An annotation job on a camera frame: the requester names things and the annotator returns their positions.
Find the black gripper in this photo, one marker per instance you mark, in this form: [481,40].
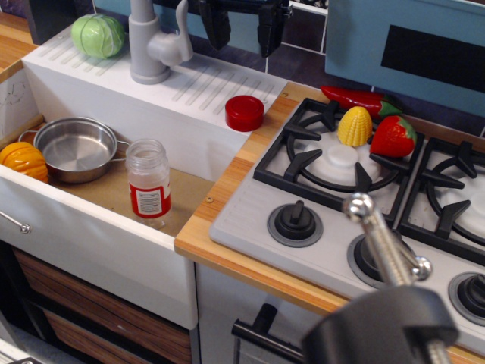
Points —
[271,18]

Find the red round cap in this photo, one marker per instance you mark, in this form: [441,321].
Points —
[244,113]

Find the grey toy faucet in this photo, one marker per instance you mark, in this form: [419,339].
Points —
[152,51]

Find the white toy sink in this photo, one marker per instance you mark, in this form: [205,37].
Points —
[95,237]

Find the green toy cabbage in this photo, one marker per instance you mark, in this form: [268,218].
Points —
[98,35]

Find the black left burner grate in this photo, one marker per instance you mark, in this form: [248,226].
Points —
[308,160]

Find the black burner grate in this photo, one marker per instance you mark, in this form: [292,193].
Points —
[308,160]
[444,208]

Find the yellow toy corn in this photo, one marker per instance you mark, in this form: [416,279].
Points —
[355,127]

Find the red toy chili pepper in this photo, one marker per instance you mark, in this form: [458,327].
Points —
[378,105]

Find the clear jar with red label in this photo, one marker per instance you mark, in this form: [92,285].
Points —
[148,174]

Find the red toy strawberry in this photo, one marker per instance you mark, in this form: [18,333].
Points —
[394,137]

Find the blue toy microwave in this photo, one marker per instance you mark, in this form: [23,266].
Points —
[430,50]

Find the small steel pot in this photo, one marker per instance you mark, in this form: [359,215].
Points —
[77,149]

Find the black left stove knob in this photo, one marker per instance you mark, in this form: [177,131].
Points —
[295,225]

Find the black stove knob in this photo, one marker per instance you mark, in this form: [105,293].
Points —
[466,293]
[362,263]
[295,225]

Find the orange toy pumpkin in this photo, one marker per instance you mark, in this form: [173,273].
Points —
[24,158]

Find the black middle stove knob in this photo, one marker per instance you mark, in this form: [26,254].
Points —
[362,263]

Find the black right burner grate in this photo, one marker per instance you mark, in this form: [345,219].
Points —
[444,208]

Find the upper wooden drawer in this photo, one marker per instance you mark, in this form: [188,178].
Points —
[98,311]

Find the wooden drawer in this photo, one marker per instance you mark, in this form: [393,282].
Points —
[98,311]
[101,350]

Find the black clamp with metal screw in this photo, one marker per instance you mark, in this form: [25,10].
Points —
[400,323]

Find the black right stove knob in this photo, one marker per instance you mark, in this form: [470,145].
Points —
[466,293]

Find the lower wooden drawer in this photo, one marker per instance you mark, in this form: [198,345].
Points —
[101,350]

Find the black oven door handle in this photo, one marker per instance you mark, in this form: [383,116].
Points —
[253,343]

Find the silver towel rail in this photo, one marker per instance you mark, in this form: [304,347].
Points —
[24,228]

